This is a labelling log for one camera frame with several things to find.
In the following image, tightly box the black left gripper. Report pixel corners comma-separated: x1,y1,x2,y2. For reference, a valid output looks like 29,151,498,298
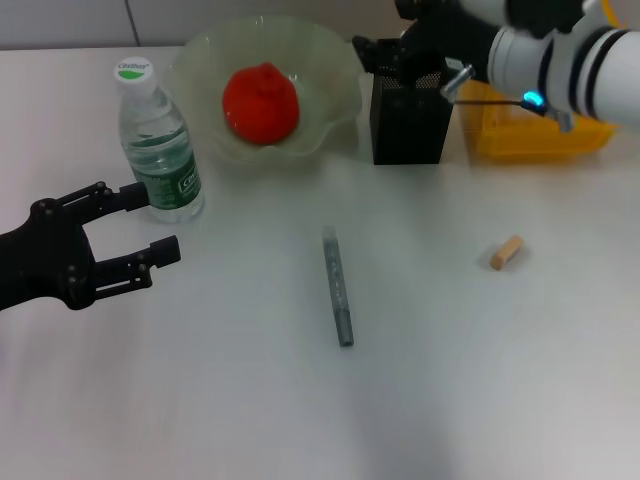
0,181,181,311

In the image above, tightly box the yellow plastic bin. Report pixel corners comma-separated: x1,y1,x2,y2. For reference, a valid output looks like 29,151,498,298
457,0,626,164

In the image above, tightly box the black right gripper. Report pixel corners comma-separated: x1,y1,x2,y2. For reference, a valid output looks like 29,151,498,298
352,0,496,91

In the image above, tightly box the grey pen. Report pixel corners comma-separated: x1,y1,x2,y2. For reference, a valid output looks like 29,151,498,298
322,224,356,349

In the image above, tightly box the black mesh pen holder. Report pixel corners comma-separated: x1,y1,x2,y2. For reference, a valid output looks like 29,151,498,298
369,38,456,166

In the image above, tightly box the red-orange fruit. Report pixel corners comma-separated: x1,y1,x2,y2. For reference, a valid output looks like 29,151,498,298
222,62,303,146

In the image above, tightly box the small wooden cork block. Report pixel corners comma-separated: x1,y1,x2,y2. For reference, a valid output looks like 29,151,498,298
488,234,525,273

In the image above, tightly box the wavy glass fruit bowl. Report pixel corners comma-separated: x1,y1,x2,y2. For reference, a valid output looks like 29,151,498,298
167,15,364,166

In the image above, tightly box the clear green-label water bottle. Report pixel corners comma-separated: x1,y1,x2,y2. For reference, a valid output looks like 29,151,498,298
113,57,206,225

